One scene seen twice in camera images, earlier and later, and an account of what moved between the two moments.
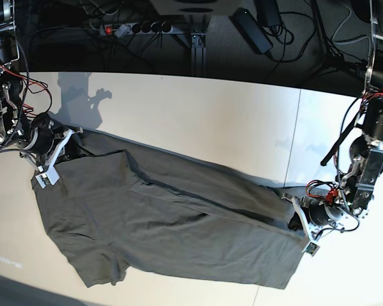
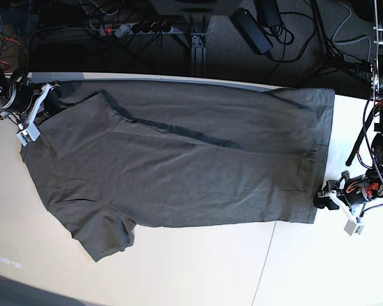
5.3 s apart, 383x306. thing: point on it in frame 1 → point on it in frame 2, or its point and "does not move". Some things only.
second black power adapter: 267,13 does not move
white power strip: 120,29 does not move
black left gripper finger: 73,150 → 53,104
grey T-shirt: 117,205 → 159,153
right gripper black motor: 321,213 → 357,190
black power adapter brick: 251,30 does not move
